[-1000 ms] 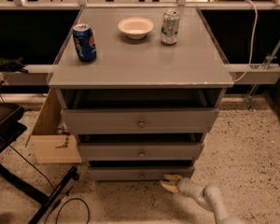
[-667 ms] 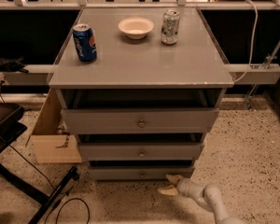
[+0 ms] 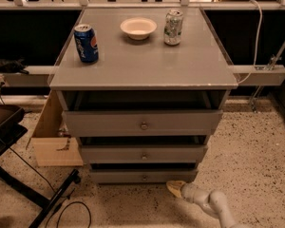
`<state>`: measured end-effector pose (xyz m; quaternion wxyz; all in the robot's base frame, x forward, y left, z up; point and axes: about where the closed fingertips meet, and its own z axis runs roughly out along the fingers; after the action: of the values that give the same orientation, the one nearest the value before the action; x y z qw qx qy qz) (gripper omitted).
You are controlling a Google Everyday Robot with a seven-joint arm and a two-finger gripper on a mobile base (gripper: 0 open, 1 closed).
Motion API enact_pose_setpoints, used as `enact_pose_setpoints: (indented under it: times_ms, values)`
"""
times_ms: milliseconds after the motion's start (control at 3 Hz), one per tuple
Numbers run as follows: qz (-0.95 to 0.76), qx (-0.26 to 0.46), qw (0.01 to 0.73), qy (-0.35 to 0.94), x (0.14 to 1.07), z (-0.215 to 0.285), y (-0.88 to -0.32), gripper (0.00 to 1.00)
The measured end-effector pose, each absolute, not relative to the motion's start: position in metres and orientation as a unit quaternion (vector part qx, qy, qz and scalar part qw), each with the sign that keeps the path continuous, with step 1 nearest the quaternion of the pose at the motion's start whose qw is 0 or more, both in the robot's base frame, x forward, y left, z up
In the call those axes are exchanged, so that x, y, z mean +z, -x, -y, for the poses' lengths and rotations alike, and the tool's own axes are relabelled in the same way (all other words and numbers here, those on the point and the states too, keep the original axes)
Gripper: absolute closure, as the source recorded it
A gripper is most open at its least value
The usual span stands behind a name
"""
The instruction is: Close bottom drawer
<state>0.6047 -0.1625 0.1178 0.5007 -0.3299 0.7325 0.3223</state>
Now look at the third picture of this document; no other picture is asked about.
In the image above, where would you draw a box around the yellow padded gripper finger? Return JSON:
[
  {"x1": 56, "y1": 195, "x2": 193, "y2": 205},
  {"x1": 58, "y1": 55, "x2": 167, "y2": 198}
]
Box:
[{"x1": 166, "y1": 180, "x2": 186, "y2": 198}]

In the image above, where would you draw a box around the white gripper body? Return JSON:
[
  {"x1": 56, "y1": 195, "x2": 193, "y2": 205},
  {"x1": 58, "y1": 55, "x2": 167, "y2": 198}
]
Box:
[{"x1": 180, "y1": 183, "x2": 211, "y2": 212}]

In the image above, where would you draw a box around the grey bottom drawer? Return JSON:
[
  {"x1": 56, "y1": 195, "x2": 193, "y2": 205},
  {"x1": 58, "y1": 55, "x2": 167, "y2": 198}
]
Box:
[{"x1": 90, "y1": 162, "x2": 198, "y2": 183}]

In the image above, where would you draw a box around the grey drawer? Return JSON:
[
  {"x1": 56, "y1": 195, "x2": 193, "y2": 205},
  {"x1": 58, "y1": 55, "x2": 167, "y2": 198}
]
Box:
[
  {"x1": 81, "y1": 136, "x2": 207, "y2": 163},
  {"x1": 90, "y1": 162, "x2": 198, "y2": 183},
  {"x1": 59, "y1": 90, "x2": 224, "y2": 137}
]

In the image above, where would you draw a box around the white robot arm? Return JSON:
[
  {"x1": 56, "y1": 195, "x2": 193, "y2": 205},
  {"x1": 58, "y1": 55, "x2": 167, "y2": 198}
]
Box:
[{"x1": 166, "y1": 180, "x2": 250, "y2": 228}]

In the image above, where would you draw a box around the grey middle drawer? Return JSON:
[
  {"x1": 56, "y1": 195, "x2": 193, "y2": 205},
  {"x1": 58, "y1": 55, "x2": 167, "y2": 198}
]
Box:
[{"x1": 81, "y1": 136, "x2": 207, "y2": 163}]

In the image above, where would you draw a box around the grey drawer cabinet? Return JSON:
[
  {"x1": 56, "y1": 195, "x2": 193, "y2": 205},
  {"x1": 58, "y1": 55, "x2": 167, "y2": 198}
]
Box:
[{"x1": 47, "y1": 7, "x2": 238, "y2": 176}]

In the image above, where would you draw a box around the grey top drawer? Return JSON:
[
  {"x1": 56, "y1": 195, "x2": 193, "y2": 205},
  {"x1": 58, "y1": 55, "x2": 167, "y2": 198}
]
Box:
[{"x1": 59, "y1": 90, "x2": 224, "y2": 137}]

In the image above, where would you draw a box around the white bowl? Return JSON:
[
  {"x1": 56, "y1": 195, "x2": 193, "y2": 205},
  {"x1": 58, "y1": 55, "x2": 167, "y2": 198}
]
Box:
[{"x1": 120, "y1": 17, "x2": 157, "y2": 41}]

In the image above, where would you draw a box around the silver green soda can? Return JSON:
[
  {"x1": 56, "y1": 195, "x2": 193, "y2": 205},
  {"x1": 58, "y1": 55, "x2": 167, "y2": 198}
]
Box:
[{"x1": 163, "y1": 9, "x2": 183, "y2": 46}]

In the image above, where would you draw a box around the blue Pepsi can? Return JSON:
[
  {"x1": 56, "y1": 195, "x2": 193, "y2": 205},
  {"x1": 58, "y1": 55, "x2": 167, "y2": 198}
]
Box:
[{"x1": 74, "y1": 24, "x2": 99, "y2": 63}]

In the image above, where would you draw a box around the black stand with tray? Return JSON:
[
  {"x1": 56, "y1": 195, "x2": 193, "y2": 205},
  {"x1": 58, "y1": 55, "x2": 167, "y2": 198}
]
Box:
[{"x1": 0, "y1": 96, "x2": 80, "y2": 228}]

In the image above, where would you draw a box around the wooden board bracket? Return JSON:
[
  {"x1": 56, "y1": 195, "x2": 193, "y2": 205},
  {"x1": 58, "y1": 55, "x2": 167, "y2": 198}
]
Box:
[{"x1": 30, "y1": 91, "x2": 84, "y2": 166}]

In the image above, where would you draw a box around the white cable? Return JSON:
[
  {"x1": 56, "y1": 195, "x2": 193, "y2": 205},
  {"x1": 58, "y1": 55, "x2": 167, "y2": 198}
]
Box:
[{"x1": 237, "y1": 0, "x2": 264, "y2": 86}]

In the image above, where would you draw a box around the black cloth on rail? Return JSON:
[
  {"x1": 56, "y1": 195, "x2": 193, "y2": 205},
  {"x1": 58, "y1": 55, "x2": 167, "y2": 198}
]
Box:
[{"x1": 0, "y1": 59, "x2": 29, "y2": 74}]

